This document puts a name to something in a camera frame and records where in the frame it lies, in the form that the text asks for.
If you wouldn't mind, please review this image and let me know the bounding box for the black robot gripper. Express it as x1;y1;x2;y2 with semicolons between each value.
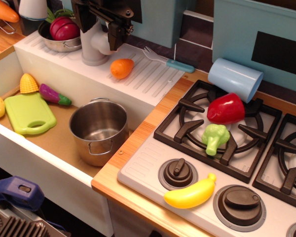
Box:
71;0;134;51

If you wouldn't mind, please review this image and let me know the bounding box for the small orange toy carrot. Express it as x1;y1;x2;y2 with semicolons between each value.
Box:
110;59;134;79

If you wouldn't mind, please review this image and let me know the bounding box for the stainless steel pot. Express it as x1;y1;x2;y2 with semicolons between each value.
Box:
69;98;129;167

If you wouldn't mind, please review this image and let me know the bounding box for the large orange toy carrot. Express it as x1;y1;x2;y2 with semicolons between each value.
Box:
0;0;19;23

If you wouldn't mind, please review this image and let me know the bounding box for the grey white toy faucet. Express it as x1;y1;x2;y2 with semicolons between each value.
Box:
80;20;115;66

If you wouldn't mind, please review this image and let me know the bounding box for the red toy radish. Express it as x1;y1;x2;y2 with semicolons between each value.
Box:
49;16;80;41

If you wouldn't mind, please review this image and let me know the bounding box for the small steel bowl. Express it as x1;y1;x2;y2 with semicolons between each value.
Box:
38;21;82;52

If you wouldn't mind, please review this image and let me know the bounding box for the white cup upside down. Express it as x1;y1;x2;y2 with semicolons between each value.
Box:
19;0;47;21

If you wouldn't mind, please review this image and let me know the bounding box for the purple toy eggplant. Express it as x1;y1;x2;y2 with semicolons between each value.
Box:
39;83;72;106

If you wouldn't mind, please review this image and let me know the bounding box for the yellow toy corn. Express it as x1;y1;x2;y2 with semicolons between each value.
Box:
20;73;39;94

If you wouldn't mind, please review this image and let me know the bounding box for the green toy cutting board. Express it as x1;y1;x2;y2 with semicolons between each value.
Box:
4;92;57;135

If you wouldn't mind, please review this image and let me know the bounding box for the red toy bell pepper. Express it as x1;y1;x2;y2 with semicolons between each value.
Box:
207;93;245;125

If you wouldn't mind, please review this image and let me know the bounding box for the light blue plastic cup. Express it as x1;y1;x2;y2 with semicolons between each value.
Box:
208;58;264;103

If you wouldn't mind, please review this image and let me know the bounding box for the green toy broccoli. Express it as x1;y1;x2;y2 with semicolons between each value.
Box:
202;124;230;156

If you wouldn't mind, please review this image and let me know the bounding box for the left black burner grate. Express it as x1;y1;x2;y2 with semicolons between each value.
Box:
153;80;282;183

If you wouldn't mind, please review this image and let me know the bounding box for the black burner grate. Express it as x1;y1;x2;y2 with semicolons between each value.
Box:
153;80;282;183
253;114;296;207

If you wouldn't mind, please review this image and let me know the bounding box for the small brown stove knob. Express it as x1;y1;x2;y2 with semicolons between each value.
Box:
158;158;198;191

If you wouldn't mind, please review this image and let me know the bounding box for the yellow toy banana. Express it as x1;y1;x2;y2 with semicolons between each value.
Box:
163;173;217;209

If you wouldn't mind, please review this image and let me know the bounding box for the blue clamp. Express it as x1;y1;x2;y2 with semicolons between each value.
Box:
0;176;45;211

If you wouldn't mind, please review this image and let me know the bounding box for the large brown stove knob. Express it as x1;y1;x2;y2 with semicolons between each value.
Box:
213;185;266;233

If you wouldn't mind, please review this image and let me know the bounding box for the right black burner grate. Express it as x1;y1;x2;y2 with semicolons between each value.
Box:
253;114;296;207

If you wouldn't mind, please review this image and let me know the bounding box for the white fork blue handle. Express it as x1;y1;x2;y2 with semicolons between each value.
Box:
143;46;195;73

